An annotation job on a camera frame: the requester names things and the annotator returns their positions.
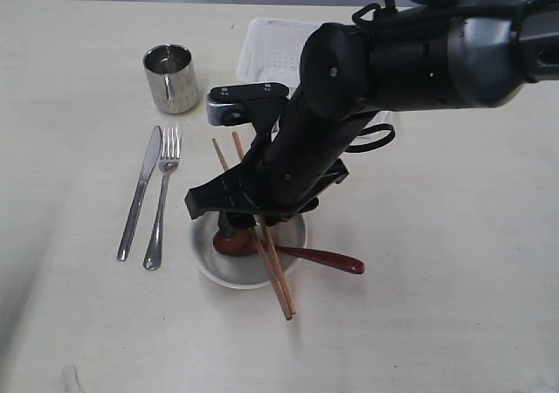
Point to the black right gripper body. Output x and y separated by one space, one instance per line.
225 194

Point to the wooden chopstick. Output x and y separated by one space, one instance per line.
271 275
277 267

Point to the dark wooden spoon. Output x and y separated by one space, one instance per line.
244 244

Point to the white ceramic bowl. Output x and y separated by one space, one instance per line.
243 273

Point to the silver metal fork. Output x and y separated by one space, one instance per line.
168 164

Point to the silver metal knife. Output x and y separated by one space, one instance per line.
149 162

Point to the stainless steel mug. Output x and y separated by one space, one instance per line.
171 78

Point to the white perforated plastic basket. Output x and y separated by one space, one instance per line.
271 51

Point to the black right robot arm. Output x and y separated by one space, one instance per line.
442 54

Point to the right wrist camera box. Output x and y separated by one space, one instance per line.
259 104

